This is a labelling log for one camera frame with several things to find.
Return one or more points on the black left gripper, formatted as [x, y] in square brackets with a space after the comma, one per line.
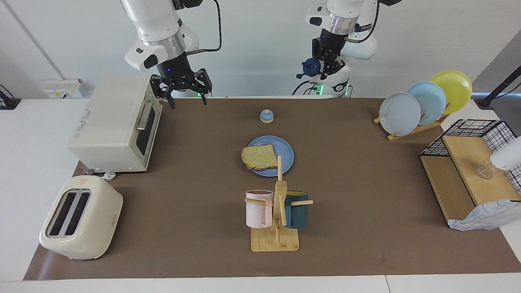
[333, 42]

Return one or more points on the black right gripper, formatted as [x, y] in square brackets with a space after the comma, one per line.
[177, 75]

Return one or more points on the translucent squeeze bottle blue cap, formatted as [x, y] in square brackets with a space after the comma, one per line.
[311, 67]

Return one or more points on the slice of toast bread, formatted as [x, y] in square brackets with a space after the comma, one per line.
[258, 156]

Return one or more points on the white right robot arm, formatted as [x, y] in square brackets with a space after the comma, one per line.
[154, 20]

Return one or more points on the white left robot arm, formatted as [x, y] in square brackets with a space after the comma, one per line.
[354, 10]

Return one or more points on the small blue seasoning shaker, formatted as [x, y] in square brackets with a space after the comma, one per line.
[266, 117]

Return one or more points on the pale grey plate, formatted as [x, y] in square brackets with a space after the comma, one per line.
[399, 114]

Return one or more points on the periwinkle blue plate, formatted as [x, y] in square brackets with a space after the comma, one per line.
[285, 154]

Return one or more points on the light blue plate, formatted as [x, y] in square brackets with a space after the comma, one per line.
[431, 97]

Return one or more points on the wooden plate rack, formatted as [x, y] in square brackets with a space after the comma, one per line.
[411, 132]

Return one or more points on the yellow plate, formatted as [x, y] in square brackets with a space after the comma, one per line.
[458, 87]

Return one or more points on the white toaster oven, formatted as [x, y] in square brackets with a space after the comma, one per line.
[110, 118]

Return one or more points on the large brown table mat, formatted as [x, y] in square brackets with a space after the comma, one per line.
[183, 203]

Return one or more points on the pink ribbed mug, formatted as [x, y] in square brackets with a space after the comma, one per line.
[256, 211]

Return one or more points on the dark teal mug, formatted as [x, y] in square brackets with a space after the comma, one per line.
[297, 213]

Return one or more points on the cream two-slot toaster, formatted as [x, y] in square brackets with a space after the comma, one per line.
[93, 228]

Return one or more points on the wooden mug tree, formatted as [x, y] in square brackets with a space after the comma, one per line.
[274, 240]

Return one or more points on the black stand pole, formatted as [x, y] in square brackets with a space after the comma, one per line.
[498, 87]

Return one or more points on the black desk device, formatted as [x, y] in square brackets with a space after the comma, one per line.
[8, 101]

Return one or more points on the small clear glass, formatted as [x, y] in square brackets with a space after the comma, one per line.
[485, 171]

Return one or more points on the blurry white cylinder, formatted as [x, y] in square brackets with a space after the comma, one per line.
[506, 156]

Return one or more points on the white checkered cloth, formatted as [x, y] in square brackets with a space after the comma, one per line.
[484, 215]

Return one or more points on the white wall socket strip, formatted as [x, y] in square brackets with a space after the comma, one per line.
[65, 87]

